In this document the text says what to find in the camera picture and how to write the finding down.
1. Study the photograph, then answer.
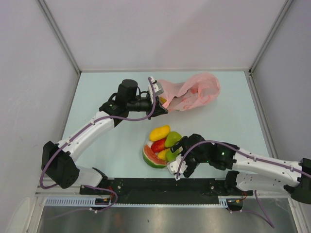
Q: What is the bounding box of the aluminium frame rail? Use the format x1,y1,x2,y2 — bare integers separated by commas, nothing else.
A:
36,0,81,76

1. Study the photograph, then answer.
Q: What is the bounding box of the red fake mango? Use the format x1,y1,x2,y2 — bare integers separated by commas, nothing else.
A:
151,138,166,153

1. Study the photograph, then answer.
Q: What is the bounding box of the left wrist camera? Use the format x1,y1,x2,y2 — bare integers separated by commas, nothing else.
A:
148,76,164,103

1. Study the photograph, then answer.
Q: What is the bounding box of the white paper plate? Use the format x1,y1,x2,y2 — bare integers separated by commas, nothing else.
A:
142,139,185,171

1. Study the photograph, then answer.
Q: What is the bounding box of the pink plastic bag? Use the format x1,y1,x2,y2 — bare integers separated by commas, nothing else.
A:
159,73,221,112

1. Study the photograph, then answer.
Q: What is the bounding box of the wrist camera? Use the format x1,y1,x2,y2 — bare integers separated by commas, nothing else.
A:
148,76,164,103
167,155,188,181

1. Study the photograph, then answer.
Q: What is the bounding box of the green fake fruit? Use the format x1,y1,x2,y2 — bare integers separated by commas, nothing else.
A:
165,150,179,162
164,131,182,148

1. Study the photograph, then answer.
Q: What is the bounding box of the red watermelon slice toy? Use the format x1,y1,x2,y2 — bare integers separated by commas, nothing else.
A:
142,145,167,169

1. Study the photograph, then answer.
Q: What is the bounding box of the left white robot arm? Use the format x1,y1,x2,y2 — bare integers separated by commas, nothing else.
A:
39,77,168,194

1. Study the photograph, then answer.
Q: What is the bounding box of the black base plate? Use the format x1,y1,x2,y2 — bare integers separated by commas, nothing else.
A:
79,178,254,205

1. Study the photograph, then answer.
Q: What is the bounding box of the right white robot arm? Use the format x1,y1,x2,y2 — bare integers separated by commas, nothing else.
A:
167,134,311,204

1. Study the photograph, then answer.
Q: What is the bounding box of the white cable duct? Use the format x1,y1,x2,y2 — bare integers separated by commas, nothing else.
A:
45,197,110,207

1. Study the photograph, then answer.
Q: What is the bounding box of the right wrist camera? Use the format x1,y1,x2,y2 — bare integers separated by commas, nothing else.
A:
167,155,188,181

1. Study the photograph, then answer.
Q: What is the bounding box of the yellow green starfruit toy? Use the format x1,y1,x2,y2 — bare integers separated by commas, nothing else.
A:
159,97,167,103

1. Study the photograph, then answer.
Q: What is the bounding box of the yellow fake mango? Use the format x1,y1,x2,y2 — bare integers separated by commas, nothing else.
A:
157,148,170,161
149,125,171,142

